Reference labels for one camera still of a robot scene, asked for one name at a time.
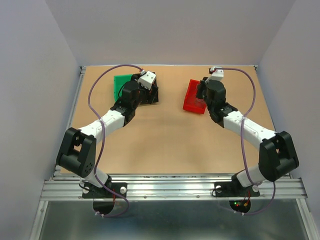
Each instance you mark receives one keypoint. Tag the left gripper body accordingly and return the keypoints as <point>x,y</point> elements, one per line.
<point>144,95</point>

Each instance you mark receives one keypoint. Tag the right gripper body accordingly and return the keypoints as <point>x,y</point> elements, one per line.
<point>202,91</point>

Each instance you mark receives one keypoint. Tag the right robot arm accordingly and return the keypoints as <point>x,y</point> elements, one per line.
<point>276,151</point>

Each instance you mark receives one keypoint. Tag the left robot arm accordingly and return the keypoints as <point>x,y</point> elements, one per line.
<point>77,152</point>

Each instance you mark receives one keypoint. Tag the black plastic bin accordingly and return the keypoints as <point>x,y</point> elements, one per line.
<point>145,103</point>

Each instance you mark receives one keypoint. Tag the red plastic bin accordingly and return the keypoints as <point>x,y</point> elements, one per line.
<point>191,104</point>

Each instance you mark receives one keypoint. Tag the green plastic bin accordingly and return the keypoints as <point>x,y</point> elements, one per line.
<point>118,82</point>

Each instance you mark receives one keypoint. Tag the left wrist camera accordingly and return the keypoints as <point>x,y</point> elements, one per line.
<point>146,79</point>

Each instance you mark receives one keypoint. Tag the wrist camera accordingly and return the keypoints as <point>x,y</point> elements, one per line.
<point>216,74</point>
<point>146,79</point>

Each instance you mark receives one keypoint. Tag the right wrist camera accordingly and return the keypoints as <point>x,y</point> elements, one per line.
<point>216,74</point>

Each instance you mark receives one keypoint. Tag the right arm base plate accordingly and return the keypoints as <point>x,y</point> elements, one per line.
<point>228,189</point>

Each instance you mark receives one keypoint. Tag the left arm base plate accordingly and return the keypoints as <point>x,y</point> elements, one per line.
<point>90,191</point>

